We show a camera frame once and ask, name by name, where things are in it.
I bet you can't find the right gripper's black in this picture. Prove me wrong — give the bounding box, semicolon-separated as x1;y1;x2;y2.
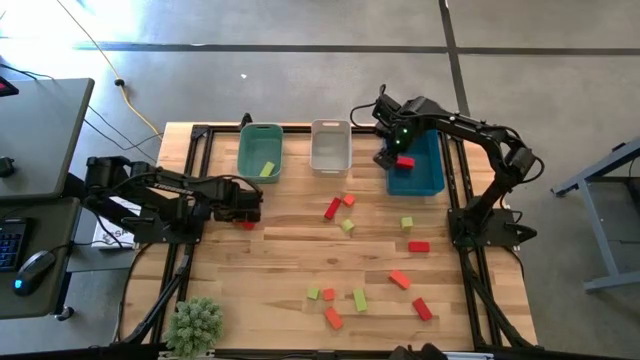
370;93;419;171

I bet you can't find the orange long wooden block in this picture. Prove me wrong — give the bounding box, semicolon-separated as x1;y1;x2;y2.
323;306;345;331
388;269;414;291

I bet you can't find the blue plastic bin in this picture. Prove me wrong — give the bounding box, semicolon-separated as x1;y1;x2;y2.
383;125;446;197

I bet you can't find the teal plastic bin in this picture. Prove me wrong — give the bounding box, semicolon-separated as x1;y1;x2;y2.
236;122;285;185

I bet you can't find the white plastic bin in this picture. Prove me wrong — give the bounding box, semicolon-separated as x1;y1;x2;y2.
309;118;353;178

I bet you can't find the green artificial plant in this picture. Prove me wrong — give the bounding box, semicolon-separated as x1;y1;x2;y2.
164;297;224;360

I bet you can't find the white printed booklet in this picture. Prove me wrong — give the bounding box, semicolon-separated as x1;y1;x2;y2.
91;195;137;250

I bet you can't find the black desk support bar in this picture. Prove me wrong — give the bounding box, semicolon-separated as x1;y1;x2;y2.
62;172;101;211

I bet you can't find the dark grey desk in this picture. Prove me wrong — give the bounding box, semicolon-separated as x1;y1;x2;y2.
0;196;82;321

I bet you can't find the light grey desk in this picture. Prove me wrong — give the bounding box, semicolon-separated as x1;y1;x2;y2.
0;77;95;201

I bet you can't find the black computer mouse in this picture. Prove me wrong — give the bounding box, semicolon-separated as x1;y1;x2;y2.
12;249;57;297

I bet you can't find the grey metal table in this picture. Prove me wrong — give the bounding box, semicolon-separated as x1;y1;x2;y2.
551;137;640;294

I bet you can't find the black backlit keyboard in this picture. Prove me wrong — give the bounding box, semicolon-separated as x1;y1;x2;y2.
0;217;29;274

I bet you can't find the thin black cable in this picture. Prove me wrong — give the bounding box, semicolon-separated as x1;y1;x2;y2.
82;117;164;151
87;104;159;164

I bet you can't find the thick black cable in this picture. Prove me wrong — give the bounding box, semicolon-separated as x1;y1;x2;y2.
115;243;152;344

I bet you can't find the yellow cable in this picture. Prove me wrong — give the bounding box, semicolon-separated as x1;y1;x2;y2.
53;0;164;141

